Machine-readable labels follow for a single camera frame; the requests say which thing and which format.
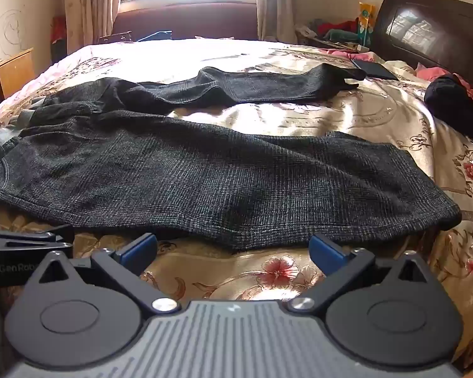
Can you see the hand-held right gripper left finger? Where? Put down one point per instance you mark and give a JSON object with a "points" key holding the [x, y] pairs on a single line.
{"points": [[138, 250]]}

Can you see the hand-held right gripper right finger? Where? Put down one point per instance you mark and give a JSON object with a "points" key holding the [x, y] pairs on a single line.
{"points": [[326, 252]]}

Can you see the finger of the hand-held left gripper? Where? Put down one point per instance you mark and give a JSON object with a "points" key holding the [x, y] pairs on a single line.
{"points": [[23, 237]]}

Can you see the dark grey checked pants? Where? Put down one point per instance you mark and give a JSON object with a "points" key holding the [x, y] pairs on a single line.
{"points": [[181, 177]]}

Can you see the gold floral satin bedspread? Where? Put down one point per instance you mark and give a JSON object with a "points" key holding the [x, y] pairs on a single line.
{"points": [[299, 114]]}

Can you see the light wooden cabinet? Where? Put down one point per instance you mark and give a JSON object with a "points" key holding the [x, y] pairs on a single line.
{"points": [[17, 73]]}

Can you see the red hanging cloth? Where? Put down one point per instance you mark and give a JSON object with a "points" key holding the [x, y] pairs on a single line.
{"points": [[58, 29]]}

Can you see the black garment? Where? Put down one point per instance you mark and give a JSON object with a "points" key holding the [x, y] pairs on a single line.
{"points": [[453, 98]]}

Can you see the pink bed sheet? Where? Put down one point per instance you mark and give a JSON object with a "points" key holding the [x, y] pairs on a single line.
{"points": [[341, 52]]}

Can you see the dark furniture piece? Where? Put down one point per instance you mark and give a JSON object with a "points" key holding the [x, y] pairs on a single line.
{"points": [[116, 37]]}

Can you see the blue plastic object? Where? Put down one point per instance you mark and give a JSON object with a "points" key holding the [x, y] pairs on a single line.
{"points": [[157, 36]]}

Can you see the teal cloth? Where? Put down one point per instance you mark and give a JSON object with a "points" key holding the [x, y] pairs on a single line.
{"points": [[339, 35]]}

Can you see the white crumpled cloth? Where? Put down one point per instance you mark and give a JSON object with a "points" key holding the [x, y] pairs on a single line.
{"points": [[309, 33]]}

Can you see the cluttered nightstand clothes pile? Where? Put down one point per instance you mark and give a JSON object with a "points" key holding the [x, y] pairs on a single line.
{"points": [[339, 25]]}

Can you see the dark wooden headboard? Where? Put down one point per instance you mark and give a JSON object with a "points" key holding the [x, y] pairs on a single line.
{"points": [[437, 47]]}

